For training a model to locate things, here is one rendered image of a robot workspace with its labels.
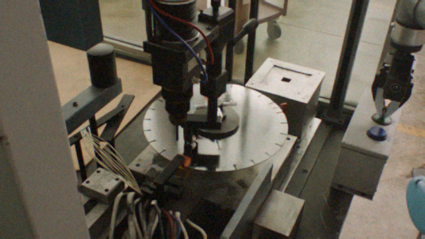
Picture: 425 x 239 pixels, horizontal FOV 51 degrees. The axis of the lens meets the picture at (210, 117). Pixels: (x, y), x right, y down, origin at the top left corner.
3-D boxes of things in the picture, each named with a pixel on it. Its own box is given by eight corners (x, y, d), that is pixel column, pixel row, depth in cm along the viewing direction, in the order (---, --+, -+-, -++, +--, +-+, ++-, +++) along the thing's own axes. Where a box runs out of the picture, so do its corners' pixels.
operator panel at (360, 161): (354, 127, 135) (365, 85, 126) (391, 139, 131) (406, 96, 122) (329, 186, 115) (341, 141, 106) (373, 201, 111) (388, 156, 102)
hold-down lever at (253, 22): (229, 25, 87) (230, 11, 86) (259, 32, 85) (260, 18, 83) (211, 41, 82) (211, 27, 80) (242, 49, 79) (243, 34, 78)
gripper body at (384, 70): (412, 79, 111) (427, 35, 104) (407, 96, 105) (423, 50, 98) (380, 71, 114) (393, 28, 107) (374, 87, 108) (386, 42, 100)
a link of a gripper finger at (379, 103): (385, 108, 117) (394, 78, 111) (381, 120, 113) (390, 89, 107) (373, 105, 118) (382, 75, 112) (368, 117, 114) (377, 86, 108)
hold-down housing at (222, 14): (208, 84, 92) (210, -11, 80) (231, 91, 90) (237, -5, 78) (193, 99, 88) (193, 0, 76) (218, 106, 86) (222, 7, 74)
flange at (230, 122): (248, 117, 104) (248, 108, 103) (224, 142, 97) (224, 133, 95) (207, 101, 109) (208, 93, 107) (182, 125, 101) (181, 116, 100)
